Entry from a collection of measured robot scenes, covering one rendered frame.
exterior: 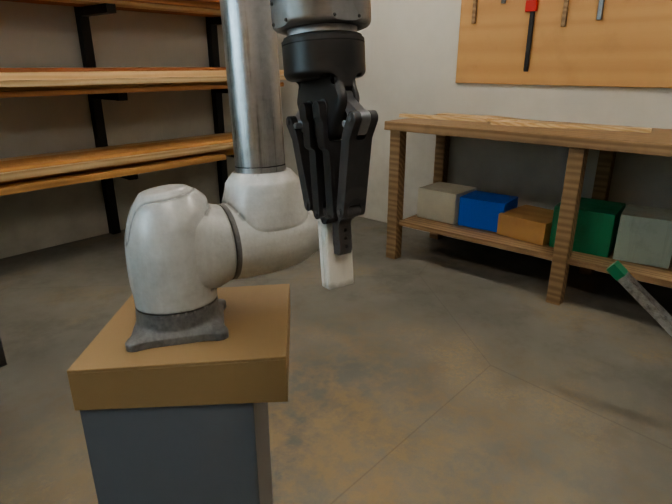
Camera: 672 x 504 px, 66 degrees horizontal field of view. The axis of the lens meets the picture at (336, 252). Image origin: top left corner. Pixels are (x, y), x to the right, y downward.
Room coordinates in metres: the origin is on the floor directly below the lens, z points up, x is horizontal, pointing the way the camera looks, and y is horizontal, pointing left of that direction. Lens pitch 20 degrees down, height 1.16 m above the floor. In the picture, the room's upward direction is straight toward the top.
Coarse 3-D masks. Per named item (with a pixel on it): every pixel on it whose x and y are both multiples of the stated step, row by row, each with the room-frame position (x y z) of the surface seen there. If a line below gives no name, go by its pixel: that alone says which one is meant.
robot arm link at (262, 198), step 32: (224, 0) 1.01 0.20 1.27; (256, 0) 1.01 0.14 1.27; (224, 32) 1.02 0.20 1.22; (256, 32) 1.00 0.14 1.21; (256, 64) 1.00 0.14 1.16; (256, 96) 0.99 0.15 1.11; (256, 128) 0.99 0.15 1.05; (256, 160) 0.98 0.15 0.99; (224, 192) 1.00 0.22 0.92; (256, 192) 0.95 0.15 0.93; (288, 192) 0.98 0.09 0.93; (256, 224) 0.94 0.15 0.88; (288, 224) 0.97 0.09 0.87; (256, 256) 0.93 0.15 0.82; (288, 256) 0.97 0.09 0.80
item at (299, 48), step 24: (288, 48) 0.48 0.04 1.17; (312, 48) 0.47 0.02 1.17; (336, 48) 0.47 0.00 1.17; (360, 48) 0.49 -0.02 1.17; (288, 72) 0.48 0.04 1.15; (312, 72) 0.47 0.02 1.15; (336, 72) 0.47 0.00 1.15; (360, 72) 0.48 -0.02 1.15; (312, 96) 0.50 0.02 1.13; (336, 96) 0.46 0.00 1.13; (336, 120) 0.47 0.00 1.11
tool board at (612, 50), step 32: (480, 0) 3.44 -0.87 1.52; (512, 0) 3.31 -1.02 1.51; (544, 0) 3.18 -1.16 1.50; (576, 0) 3.07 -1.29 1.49; (608, 0) 2.96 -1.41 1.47; (640, 0) 2.87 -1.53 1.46; (480, 32) 3.43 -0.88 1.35; (512, 32) 3.29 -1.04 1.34; (544, 32) 3.17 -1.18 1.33; (576, 32) 3.05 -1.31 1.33; (608, 32) 2.95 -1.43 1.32; (640, 32) 2.85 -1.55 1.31; (480, 64) 3.41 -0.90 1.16; (512, 64) 3.28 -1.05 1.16; (544, 64) 3.15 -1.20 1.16; (576, 64) 3.04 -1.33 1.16; (608, 64) 2.93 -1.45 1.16; (640, 64) 2.83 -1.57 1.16
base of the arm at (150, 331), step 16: (208, 304) 0.88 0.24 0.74; (224, 304) 0.99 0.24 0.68; (144, 320) 0.85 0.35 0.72; (160, 320) 0.84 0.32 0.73; (176, 320) 0.84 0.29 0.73; (192, 320) 0.85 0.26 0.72; (208, 320) 0.87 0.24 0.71; (144, 336) 0.83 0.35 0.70; (160, 336) 0.83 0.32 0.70; (176, 336) 0.83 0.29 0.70; (192, 336) 0.83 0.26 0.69; (208, 336) 0.84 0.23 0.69; (224, 336) 0.84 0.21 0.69
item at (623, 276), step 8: (616, 264) 1.61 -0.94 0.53; (608, 272) 1.61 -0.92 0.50; (616, 272) 1.60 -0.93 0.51; (624, 272) 1.59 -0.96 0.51; (616, 280) 1.59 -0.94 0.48; (624, 280) 1.58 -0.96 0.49; (632, 280) 1.58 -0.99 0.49; (632, 288) 1.56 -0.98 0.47; (640, 288) 1.57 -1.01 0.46; (640, 296) 1.54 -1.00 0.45; (648, 296) 1.55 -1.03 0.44; (640, 304) 1.54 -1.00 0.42; (648, 304) 1.53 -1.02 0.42; (656, 304) 1.53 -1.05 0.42; (648, 312) 1.52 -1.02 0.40; (656, 312) 1.51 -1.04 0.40; (664, 312) 1.52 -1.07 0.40; (656, 320) 1.51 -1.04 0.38; (664, 320) 1.49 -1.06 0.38; (664, 328) 1.49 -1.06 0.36
